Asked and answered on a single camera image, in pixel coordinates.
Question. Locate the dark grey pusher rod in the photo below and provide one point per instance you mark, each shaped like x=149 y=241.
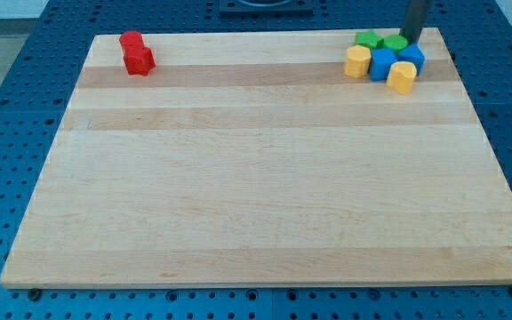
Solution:
x=414 y=19

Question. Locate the yellow heart block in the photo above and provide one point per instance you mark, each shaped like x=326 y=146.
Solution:
x=401 y=76

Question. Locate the red star block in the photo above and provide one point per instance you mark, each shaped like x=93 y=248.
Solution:
x=138 y=60

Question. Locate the red cylinder block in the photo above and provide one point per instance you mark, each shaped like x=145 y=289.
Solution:
x=131 y=40

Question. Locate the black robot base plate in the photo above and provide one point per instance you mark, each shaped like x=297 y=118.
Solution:
x=265 y=6

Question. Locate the yellow hexagon block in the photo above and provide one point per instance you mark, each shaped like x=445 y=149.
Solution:
x=357 y=62

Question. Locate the blue cube block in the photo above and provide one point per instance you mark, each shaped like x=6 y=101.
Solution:
x=381 y=62

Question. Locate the green star block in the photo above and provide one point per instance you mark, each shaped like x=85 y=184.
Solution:
x=369 y=39

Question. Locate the blue triangle block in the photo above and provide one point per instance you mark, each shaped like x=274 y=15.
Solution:
x=413 y=53

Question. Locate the green cylinder block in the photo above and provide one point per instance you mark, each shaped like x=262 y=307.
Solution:
x=395 y=43

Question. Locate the wooden board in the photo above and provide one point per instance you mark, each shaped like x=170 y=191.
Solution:
x=251 y=160

